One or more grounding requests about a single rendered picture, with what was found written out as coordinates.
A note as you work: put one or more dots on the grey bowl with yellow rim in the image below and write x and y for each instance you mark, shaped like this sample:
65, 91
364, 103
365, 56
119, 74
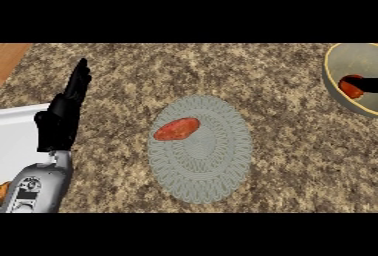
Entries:
352, 56

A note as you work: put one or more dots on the grey oval woven placemat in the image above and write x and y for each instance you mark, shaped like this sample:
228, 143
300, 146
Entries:
207, 166

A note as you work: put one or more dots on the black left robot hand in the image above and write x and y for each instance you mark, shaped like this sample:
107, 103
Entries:
59, 126

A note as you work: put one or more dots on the orange object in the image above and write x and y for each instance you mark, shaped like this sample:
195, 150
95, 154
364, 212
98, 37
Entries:
3, 193

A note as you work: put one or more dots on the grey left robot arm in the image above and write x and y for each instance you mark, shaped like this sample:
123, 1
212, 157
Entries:
39, 186

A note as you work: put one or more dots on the red round vegetable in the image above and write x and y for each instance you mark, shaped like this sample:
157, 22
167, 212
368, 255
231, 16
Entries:
349, 89

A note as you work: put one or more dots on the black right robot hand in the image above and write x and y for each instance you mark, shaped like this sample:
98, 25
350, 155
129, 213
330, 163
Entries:
370, 85

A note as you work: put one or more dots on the red tomato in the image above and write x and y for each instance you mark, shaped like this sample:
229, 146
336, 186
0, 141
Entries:
176, 130

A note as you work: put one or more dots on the white flat tray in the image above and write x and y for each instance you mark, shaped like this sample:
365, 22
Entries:
17, 143

